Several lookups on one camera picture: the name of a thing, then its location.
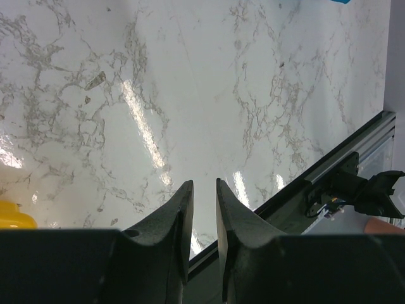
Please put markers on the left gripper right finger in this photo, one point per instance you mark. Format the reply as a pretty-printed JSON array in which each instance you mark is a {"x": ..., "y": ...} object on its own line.
[{"x": 261, "y": 264}]

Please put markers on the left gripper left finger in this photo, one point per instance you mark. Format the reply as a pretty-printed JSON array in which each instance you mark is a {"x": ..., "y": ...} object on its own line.
[{"x": 146, "y": 263}]

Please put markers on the blue t shirt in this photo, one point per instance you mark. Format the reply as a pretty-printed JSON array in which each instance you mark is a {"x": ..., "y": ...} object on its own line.
[{"x": 341, "y": 1}]

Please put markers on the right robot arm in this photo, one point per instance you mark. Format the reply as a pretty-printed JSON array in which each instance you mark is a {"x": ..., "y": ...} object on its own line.
[{"x": 342, "y": 186}]

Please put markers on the yellow plastic bin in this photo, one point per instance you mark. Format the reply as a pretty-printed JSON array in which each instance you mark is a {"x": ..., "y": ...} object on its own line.
[{"x": 12, "y": 218}]

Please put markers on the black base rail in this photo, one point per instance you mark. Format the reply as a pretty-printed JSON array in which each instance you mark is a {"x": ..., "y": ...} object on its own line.
[{"x": 373, "y": 142}]

